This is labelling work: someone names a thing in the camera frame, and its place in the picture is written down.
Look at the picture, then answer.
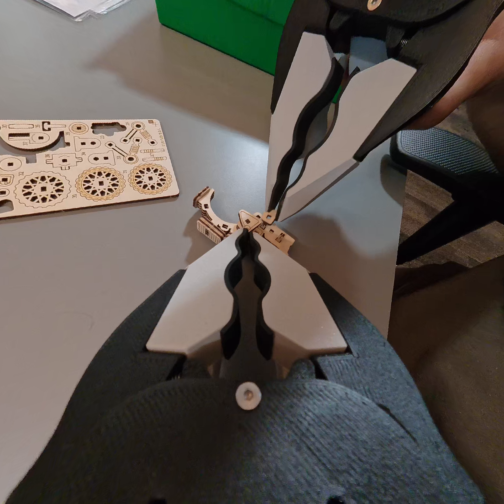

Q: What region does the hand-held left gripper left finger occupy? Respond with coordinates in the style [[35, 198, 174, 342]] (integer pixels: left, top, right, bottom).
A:
[[145, 228, 250, 375]]

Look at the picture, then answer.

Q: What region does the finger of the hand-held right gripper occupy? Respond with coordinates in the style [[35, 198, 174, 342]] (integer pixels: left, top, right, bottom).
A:
[[264, 31, 348, 214], [275, 58, 418, 221]]

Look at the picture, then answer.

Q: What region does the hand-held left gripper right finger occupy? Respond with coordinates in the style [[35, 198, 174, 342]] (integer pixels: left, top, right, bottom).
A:
[[251, 235, 349, 377]]

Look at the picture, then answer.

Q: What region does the wooden model assembly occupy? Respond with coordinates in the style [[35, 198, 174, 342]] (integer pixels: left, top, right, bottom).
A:
[[191, 186, 297, 255]]

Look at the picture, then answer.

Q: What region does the grey desk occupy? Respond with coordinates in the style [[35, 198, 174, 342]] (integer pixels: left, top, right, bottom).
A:
[[0, 0, 407, 497]]

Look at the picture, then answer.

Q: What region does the person's right hand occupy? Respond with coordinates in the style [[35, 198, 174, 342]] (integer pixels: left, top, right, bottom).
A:
[[409, 16, 504, 130]]

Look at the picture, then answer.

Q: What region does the black mesh office chair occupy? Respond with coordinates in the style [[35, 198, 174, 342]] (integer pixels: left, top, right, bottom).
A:
[[389, 127, 504, 265]]

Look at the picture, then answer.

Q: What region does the green plastic bin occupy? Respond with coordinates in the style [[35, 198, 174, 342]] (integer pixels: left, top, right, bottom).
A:
[[154, 0, 344, 104]]

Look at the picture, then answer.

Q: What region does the wooden gear parts sheet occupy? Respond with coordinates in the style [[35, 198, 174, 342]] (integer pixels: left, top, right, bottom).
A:
[[0, 119, 180, 220]]

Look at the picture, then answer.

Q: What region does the brown shirt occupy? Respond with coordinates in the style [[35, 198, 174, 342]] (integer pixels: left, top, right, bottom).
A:
[[388, 252, 504, 504]]

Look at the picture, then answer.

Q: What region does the printed paper in sleeve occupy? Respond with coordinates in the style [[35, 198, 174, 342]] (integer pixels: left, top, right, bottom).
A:
[[35, 0, 127, 23]]

